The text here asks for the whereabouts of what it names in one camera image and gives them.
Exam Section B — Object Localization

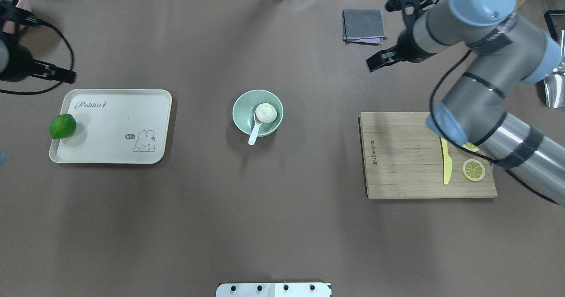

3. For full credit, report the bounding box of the mint green bowl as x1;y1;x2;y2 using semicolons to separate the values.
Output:
232;89;284;137

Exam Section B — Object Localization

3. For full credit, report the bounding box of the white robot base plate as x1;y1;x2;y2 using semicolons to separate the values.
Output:
215;282;332;297

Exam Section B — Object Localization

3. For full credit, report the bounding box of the green lime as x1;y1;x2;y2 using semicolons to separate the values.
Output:
49;114;77;139

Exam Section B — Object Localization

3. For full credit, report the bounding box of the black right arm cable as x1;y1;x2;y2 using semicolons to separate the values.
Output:
429;50;565;206

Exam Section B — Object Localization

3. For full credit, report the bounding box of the lemon slice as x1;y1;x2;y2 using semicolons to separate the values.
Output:
462;142;480;152
462;159;486;182

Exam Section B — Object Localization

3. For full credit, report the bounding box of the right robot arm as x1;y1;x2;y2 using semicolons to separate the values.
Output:
366;0;565;205

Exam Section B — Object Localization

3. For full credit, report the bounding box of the white steamed bun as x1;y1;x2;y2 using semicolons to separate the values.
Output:
255;103;278;123

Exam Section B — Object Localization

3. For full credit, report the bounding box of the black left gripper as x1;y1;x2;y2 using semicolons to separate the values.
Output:
0;0;76;84

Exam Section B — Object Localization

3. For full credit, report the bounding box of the white ceramic spoon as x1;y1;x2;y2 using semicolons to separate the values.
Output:
248;112;263;146

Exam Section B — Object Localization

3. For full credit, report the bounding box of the metal scoop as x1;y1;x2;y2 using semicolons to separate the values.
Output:
543;62;565;109

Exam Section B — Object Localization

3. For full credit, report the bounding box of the grey folded cloth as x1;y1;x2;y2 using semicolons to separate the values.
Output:
342;9;389;45

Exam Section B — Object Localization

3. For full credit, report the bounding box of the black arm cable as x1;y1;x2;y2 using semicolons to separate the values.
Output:
0;17;75;96
429;50;565;206

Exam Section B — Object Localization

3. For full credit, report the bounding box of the cream rabbit tray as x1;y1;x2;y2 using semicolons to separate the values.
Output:
49;89;172;164

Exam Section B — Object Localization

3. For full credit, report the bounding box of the lemon slice lower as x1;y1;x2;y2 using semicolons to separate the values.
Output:
462;159;486;182

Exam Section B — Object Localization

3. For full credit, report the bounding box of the lemon slice upper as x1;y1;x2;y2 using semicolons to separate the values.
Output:
462;142;480;152

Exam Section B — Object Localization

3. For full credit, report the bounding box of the yellow plastic knife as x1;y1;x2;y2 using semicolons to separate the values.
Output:
440;136;453;185

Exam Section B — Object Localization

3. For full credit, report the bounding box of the black tray at edge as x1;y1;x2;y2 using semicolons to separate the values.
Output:
543;9;565;42

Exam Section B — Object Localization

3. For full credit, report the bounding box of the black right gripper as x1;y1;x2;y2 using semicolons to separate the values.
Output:
366;0;446;72

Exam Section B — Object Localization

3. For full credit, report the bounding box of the wooden cutting board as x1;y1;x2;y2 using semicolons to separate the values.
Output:
359;112;497;199

